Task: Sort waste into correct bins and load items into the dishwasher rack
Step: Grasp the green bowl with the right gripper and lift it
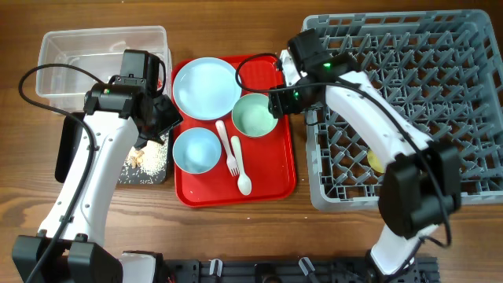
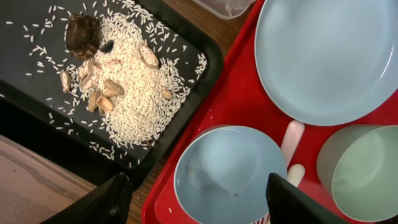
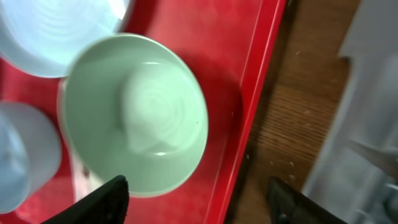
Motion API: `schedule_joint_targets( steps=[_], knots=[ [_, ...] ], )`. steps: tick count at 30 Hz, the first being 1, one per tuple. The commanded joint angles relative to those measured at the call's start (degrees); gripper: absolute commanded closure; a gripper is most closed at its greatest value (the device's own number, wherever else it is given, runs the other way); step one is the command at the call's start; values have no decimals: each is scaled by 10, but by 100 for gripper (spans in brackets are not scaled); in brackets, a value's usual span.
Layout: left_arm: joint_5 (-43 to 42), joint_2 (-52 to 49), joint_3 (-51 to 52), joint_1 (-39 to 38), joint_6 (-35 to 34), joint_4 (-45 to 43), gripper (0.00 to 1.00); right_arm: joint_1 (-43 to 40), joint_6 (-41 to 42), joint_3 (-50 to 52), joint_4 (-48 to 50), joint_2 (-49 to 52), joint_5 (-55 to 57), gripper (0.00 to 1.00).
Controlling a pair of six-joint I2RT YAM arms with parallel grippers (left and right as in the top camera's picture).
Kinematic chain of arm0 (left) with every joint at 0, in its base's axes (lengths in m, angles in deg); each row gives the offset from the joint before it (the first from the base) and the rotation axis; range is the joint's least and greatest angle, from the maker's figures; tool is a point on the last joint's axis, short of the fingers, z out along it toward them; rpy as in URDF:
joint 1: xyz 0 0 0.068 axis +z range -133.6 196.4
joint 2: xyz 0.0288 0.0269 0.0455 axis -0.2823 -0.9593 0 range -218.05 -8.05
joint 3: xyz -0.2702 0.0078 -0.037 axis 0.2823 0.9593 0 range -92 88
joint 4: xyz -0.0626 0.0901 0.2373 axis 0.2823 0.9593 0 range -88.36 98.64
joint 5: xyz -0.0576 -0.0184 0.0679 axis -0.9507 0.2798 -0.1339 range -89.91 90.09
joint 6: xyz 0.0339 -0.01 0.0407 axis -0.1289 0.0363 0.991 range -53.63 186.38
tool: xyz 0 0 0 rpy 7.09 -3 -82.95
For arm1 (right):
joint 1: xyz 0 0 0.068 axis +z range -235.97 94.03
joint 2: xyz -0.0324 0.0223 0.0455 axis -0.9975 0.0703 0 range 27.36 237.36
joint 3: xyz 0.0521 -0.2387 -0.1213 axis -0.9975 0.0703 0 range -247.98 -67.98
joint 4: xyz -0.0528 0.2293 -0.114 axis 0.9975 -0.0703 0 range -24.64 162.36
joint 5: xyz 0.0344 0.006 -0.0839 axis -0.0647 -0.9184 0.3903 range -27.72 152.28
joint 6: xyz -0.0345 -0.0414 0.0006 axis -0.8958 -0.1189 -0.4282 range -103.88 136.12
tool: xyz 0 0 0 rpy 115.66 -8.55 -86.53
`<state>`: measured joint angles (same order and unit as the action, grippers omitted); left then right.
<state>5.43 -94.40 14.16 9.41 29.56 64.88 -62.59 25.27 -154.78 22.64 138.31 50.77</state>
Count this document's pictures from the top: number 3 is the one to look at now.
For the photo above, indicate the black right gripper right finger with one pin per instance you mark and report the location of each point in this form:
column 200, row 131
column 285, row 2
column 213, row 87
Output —
column 289, row 206

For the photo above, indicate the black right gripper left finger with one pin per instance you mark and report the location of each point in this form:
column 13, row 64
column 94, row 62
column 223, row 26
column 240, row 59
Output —
column 106, row 205

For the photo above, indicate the light blue bowl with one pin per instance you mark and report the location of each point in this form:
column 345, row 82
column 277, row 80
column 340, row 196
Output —
column 31, row 153

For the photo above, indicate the mint green bowl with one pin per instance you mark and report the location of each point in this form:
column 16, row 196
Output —
column 130, row 106

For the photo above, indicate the light blue plate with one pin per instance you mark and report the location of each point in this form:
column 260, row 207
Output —
column 43, row 37

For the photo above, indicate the grey dishwasher rack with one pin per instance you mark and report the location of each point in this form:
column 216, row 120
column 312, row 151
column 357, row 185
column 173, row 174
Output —
column 355, row 175

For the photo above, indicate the white plastic fork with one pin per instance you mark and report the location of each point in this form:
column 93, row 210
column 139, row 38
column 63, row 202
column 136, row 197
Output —
column 84, row 181

